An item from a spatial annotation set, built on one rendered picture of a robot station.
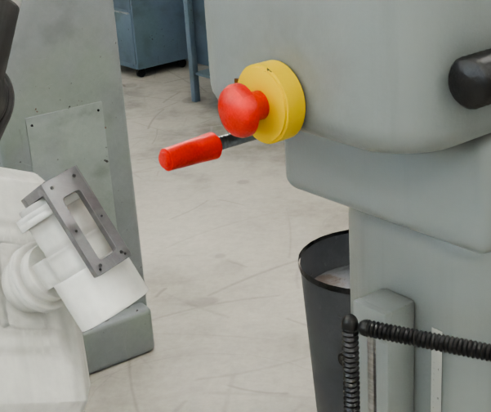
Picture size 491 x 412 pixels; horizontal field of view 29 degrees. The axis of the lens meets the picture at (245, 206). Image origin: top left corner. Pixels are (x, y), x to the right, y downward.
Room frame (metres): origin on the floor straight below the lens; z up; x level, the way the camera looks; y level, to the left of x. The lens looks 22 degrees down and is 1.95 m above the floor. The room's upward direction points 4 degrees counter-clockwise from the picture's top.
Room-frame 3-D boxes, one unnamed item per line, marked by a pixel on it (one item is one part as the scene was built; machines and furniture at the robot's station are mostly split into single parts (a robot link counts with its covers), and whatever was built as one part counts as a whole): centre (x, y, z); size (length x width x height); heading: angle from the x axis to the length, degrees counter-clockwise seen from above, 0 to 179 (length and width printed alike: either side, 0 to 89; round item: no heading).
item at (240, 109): (0.67, 0.00, 1.76); 0.04 x 0.03 x 0.04; 37
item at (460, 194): (0.85, -0.24, 1.68); 0.34 x 0.24 x 0.10; 127
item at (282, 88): (0.69, -0.02, 1.76); 0.06 x 0.02 x 0.06; 37
